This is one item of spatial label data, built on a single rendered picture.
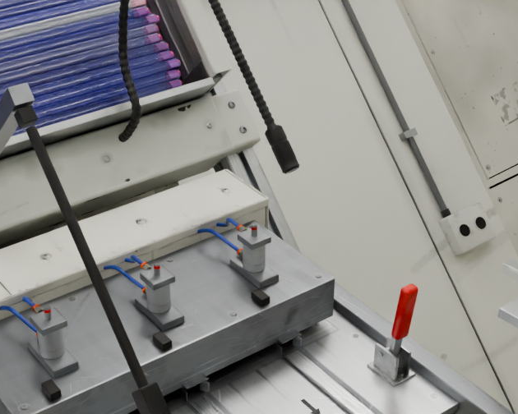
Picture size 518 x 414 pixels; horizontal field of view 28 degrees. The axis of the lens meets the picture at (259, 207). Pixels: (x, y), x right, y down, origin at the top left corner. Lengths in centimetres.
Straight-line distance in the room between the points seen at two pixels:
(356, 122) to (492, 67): 130
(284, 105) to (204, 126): 189
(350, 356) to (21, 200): 36
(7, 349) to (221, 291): 21
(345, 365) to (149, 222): 25
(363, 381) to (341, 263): 199
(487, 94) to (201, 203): 93
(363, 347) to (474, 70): 98
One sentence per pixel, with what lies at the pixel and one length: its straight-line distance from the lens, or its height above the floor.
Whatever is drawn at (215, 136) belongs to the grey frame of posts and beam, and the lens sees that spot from 117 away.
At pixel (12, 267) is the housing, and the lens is 102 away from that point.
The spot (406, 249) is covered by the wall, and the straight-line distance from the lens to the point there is 311.
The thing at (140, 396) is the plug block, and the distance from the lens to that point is 74.
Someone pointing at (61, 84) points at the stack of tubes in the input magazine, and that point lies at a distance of 109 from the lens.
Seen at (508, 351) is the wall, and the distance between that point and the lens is 325.
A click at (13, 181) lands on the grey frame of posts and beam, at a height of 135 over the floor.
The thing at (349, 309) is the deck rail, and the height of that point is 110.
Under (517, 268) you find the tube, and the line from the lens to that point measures 102.
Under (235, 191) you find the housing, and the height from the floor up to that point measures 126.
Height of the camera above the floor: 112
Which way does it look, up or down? 6 degrees up
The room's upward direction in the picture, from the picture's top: 25 degrees counter-clockwise
